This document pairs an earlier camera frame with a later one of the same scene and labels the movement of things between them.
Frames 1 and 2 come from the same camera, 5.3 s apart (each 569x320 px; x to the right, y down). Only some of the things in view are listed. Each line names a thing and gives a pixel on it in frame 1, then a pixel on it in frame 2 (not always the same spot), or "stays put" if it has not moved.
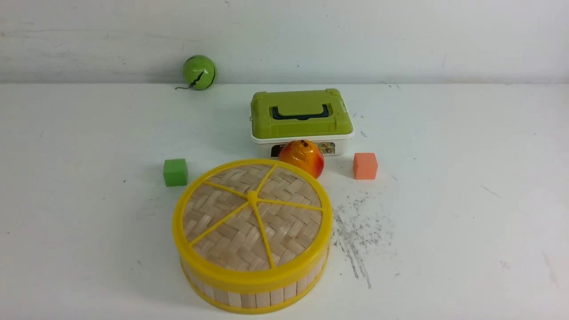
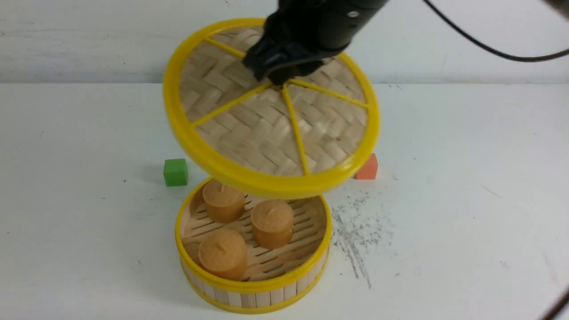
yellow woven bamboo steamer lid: [253, 222] → [269, 140]
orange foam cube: [365, 166] stays put
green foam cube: [175, 172] stays put
